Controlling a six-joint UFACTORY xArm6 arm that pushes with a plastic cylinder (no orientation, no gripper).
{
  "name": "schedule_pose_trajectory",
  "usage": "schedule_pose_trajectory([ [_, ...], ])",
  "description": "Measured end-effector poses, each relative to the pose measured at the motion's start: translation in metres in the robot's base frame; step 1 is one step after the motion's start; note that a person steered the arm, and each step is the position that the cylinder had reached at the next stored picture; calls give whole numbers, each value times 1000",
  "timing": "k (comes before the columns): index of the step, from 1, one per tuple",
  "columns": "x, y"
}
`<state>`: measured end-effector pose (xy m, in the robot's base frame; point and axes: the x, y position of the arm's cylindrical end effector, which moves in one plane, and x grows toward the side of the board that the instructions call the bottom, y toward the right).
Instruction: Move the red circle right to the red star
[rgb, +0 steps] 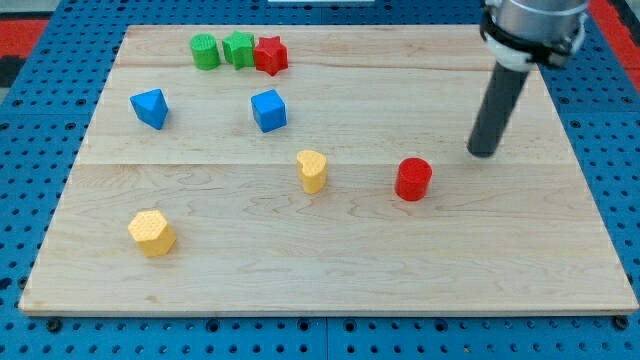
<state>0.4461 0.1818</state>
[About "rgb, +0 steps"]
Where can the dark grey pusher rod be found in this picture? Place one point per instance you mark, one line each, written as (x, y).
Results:
(500, 98)

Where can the blue cube block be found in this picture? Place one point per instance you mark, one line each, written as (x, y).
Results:
(269, 110)

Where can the green star block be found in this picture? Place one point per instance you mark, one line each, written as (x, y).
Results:
(238, 49)

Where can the yellow heart block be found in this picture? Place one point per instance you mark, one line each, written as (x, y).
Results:
(312, 170)

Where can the light wooden board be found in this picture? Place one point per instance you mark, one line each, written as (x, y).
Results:
(517, 234)

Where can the red star block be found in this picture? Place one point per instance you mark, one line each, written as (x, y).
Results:
(271, 55)

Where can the blue triangle block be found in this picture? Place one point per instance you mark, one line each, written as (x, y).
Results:
(151, 108)

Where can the red cylinder block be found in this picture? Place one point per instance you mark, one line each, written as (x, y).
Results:
(413, 179)

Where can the yellow hexagon block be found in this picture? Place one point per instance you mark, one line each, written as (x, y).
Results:
(152, 233)

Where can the green cylinder block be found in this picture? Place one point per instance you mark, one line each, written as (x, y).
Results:
(204, 51)

